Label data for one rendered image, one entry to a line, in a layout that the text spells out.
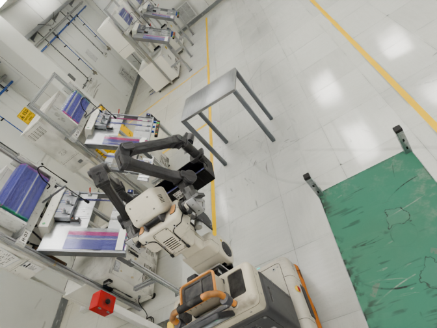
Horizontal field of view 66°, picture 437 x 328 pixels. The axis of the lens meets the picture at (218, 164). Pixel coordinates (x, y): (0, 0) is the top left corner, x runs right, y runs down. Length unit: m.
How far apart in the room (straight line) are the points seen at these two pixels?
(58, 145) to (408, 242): 3.67
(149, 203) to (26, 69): 4.64
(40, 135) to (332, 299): 3.36
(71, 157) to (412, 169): 3.60
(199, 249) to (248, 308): 0.43
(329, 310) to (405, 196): 1.20
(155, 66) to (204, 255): 5.74
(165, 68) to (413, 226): 6.43
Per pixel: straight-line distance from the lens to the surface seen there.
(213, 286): 1.80
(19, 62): 6.15
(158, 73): 7.42
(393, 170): 1.63
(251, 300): 1.79
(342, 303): 2.49
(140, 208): 1.83
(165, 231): 1.83
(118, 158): 1.79
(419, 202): 1.51
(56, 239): 3.21
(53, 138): 4.21
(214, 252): 2.04
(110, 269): 3.28
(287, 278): 2.38
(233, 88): 3.37
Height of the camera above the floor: 2.18
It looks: 32 degrees down
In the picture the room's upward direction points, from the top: 45 degrees counter-clockwise
